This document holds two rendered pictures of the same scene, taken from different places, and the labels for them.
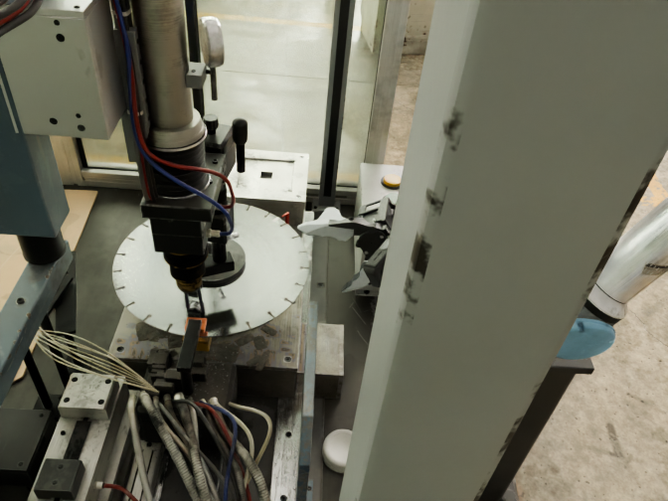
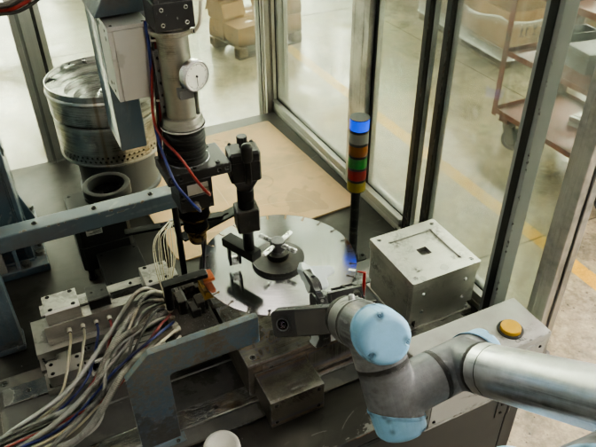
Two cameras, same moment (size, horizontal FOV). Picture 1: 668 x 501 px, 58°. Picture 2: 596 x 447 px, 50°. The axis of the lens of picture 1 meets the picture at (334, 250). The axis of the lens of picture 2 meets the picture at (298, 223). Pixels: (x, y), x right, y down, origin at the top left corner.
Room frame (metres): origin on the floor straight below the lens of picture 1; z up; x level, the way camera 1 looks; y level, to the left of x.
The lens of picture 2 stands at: (0.39, -0.77, 1.80)
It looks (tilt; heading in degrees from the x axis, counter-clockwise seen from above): 36 degrees down; 68
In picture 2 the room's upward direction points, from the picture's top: 1 degrees counter-clockwise
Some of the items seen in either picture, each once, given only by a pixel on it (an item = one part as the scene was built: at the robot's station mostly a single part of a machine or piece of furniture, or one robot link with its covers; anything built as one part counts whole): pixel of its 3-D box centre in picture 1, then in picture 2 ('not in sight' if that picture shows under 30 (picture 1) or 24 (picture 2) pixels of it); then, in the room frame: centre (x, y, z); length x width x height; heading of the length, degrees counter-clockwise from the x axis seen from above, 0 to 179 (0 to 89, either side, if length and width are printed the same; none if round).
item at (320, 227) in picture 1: (328, 220); (317, 272); (0.74, 0.01, 1.06); 0.09 x 0.06 x 0.03; 85
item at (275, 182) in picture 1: (265, 201); (420, 275); (1.07, 0.17, 0.82); 0.18 x 0.18 x 0.15; 4
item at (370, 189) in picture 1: (382, 228); (470, 362); (1.03, -0.10, 0.82); 0.28 x 0.11 x 0.15; 4
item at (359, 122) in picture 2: not in sight; (359, 122); (0.99, 0.36, 1.14); 0.05 x 0.04 x 0.03; 94
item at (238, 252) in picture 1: (212, 255); (278, 255); (0.73, 0.20, 0.96); 0.11 x 0.11 x 0.03
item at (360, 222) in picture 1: (355, 231); (315, 289); (0.71, -0.03, 1.07); 0.09 x 0.02 x 0.05; 85
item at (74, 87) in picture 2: not in sight; (112, 132); (0.51, 0.96, 0.93); 0.31 x 0.31 x 0.36
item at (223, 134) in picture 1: (215, 181); (244, 184); (0.66, 0.17, 1.17); 0.06 x 0.05 x 0.20; 175
